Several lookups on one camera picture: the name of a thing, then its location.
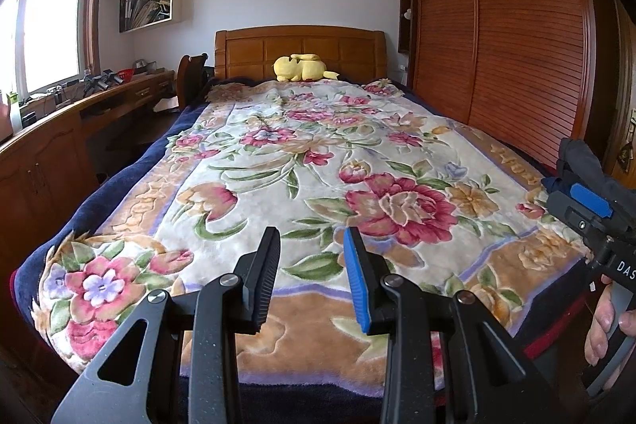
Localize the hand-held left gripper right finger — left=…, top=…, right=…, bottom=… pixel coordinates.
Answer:
left=344, top=226, right=567, bottom=424

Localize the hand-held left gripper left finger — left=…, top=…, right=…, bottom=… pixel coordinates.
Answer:
left=52, top=226, right=282, bottom=424

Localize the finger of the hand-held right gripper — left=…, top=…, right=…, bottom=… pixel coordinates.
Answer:
left=547, top=190, right=604, bottom=238
left=570, top=183, right=612, bottom=219

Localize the black jacket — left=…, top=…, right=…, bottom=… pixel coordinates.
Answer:
left=555, top=137, right=636, bottom=219

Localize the person's right hand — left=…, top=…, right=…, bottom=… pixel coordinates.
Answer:
left=585, top=275, right=636, bottom=366

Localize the red bed sheet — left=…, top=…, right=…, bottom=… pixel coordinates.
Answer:
left=514, top=325, right=572, bottom=360

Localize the floral blanket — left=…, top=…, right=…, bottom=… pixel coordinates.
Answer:
left=12, top=79, right=589, bottom=397

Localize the wooden door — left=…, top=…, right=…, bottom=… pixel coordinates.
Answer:
left=613, top=0, right=636, bottom=186

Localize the wooden slatted wardrobe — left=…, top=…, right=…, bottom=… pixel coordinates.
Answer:
left=397, top=0, right=622, bottom=172

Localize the wooden chair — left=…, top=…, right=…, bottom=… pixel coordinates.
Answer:
left=177, top=53, right=210, bottom=113

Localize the yellow plush toy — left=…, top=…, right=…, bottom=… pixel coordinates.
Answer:
left=273, top=53, right=341, bottom=82

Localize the wooden bed headboard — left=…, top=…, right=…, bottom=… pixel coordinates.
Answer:
left=215, top=25, right=387, bottom=83

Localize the wooden desk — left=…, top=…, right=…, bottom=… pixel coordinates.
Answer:
left=0, top=71, right=177, bottom=228

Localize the green capped bottle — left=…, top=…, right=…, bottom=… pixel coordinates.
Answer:
left=7, top=91, right=21, bottom=133

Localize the window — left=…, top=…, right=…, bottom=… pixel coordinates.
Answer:
left=0, top=0, right=107, bottom=107

